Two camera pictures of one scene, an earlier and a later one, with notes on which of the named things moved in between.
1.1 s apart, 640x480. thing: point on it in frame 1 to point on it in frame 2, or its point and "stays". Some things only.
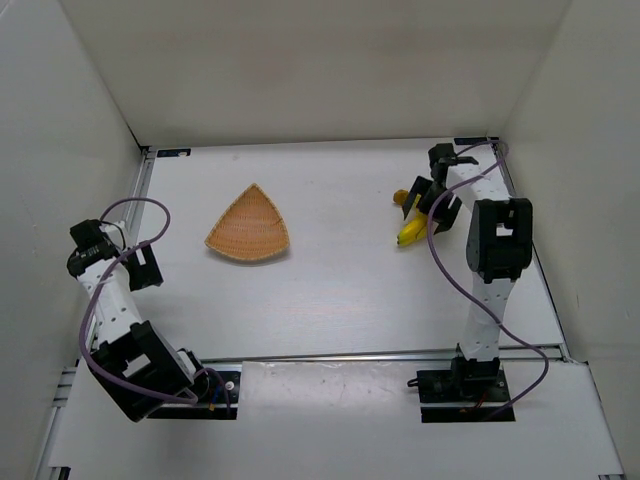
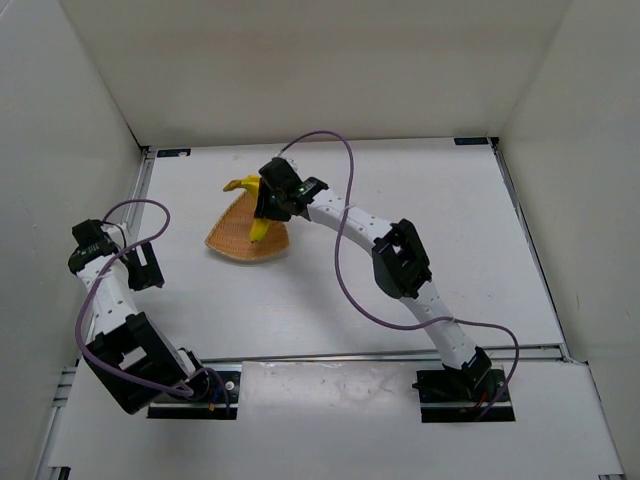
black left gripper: [145, 267] stays
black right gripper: [432, 201] to [270, 201]
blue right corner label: [470, 140] stays
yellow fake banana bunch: [415, 229] to [259, 226]
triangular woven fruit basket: [250, 228] stays
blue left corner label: [161, 153] stays
